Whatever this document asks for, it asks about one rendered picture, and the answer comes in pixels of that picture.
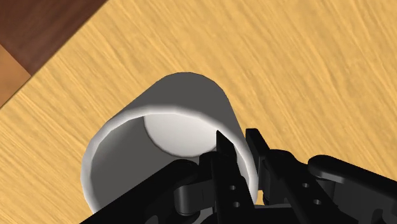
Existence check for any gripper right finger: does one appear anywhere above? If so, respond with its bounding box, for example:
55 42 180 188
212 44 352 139
245 128 397 224

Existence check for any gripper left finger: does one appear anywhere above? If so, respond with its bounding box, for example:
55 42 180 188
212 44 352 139
80 130 257 224

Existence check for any white cup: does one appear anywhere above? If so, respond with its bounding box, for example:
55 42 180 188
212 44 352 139
80 71 260 216

